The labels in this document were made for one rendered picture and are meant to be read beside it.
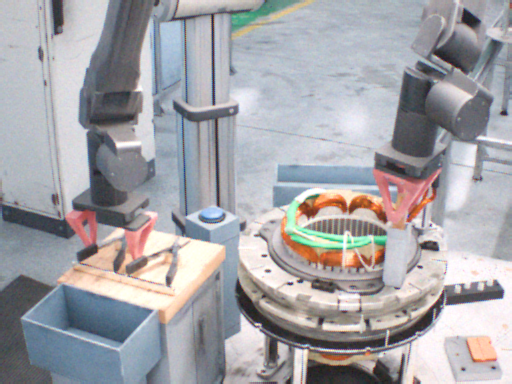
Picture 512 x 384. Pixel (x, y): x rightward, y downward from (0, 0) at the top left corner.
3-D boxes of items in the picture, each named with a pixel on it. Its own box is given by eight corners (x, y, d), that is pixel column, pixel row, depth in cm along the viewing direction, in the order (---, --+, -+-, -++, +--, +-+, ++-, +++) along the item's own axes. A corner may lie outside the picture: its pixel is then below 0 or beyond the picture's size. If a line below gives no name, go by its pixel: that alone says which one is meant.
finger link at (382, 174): (428, 217, 100) (442, 154, 96) (408, 237, 95) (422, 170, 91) (385, 201, 104) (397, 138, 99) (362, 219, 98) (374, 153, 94)
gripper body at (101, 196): (128, 225, 106) (125, 177, 103) (71, 212, 110) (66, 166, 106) (150, 207, 112) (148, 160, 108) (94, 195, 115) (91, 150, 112)
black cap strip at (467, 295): (503, 298, 155) (504, 290, 154) (441, 306, 154) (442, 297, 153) (494, 286, 160) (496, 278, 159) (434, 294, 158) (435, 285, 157)
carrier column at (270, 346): (274, 373, 132) (276, 275, 122) (261, 370, 133) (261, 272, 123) (279, 365, 134) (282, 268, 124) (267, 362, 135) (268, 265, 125)
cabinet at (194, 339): (178, 450, 116) (166, 323, 105) (83, 417, 123) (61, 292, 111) (227, 382, 132) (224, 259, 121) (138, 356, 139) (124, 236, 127)
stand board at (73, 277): (166, 324, 105) (165, 310, 104) (58, 293, 111) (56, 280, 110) (225, 258, 121) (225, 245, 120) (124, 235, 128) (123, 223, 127)
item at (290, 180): (388, 288, 160) (400, 167, 148) (392, 316, 151) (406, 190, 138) (274, 285, 162) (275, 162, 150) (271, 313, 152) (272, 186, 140)
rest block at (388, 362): (392, 383, 126) (393, 373, 125) (374, 367, 130) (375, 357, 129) (410, 375, 128) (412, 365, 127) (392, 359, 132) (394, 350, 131)
